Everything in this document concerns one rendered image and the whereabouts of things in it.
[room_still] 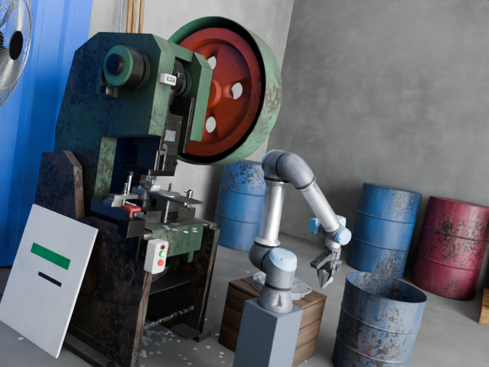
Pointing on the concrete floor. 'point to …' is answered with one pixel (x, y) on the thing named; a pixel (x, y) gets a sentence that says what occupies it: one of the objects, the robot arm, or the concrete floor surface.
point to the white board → (46, 277)
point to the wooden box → (233, 305)
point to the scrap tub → (377, 321)
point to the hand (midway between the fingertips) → (321, 286)
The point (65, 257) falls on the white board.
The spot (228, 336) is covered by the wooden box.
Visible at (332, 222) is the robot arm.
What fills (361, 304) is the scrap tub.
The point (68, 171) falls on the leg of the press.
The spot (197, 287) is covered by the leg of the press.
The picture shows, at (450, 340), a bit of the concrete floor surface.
